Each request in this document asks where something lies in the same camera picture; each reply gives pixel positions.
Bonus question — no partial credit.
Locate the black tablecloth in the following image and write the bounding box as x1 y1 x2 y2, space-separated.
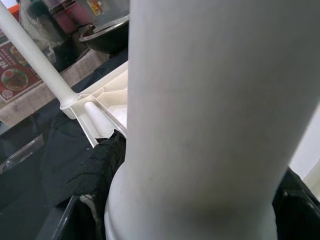
0 47 131 240

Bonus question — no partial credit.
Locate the white plastic table leg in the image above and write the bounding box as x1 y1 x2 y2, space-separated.
83 101 126 140
124 0 320 206
0 0 78 110

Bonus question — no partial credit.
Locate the black wok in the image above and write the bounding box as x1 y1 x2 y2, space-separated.
79 13 131 55

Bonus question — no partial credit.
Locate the red printed carton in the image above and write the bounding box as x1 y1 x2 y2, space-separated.
0 41 42 102

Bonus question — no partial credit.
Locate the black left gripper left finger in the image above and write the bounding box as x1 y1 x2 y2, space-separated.
37 128 126 240

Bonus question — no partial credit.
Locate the purple plastic cup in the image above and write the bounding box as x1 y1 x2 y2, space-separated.
67 0 93 26
53 9 77 35

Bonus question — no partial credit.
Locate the clear tape strip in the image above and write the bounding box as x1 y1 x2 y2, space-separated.
0 134 45 173

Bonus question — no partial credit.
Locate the clear plastic storage box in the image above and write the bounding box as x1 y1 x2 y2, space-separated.
89 0 131 25

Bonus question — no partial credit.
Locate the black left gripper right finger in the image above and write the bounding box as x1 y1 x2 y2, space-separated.
272 166 320 240

